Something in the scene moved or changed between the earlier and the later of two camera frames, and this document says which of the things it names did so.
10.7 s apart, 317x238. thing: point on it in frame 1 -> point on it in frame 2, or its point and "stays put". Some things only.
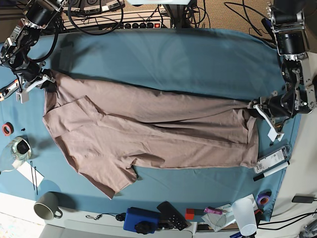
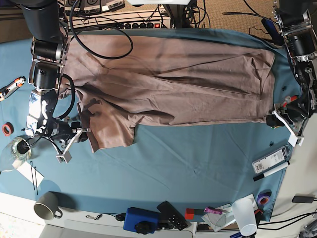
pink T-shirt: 107,131 -> 124,80
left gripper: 30,71 -> 63,132
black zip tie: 31,163 stays put
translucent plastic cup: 243,209 stays put
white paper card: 26,171 stays put
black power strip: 142,25 stays put
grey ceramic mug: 46,208 stays put
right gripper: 282,105 -> 294,113
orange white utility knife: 7,90 stays put
